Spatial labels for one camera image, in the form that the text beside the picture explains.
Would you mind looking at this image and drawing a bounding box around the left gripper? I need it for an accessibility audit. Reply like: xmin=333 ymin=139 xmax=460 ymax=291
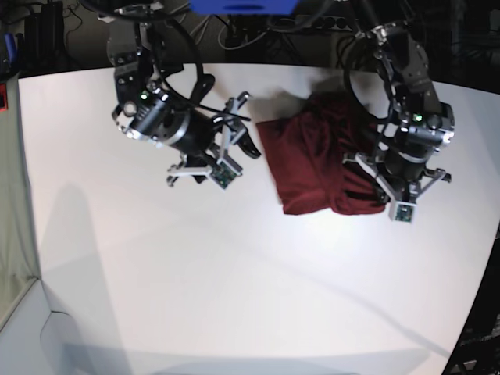
xmin=342 ymin=150 xmax=452 ymax=219

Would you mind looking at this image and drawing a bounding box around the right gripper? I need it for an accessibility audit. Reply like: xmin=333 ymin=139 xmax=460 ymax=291
xmin=166 ymin=91 xmax=261 ymax=187

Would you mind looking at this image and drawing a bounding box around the dark red t-shirt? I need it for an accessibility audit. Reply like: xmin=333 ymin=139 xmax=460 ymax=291
xmin=256 ymin=92 xmax=385 ymax=216

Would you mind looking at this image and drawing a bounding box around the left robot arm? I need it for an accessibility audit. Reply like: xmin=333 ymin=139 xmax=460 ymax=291
xmin=343 ymin=1 xmax=455 ymax=223

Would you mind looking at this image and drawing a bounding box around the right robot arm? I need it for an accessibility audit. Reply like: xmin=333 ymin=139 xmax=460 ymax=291
xmin=96 ymin=1 xmax=261 ymax=189

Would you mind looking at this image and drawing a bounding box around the blue box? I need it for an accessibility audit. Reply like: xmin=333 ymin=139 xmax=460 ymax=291
xmin=190 ymin=0 xmax=298 ymax=15

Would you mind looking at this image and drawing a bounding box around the black power strip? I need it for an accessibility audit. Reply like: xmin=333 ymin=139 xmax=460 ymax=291
xmin=300 ymin=16 xmax=352 ymax=32

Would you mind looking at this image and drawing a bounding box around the red and black device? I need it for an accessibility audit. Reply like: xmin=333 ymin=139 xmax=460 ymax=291
xmin=0 ymin=84 xmax=8 ymax=113

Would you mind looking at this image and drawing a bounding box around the grey fabric side panel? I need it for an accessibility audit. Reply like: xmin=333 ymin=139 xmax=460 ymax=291
xmin=1 ymin=77 xmax=41 ymax=327

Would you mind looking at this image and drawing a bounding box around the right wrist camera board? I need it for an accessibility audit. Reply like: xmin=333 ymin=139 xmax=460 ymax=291
xmin=209 ymin=164 xmax=238 ymax=190

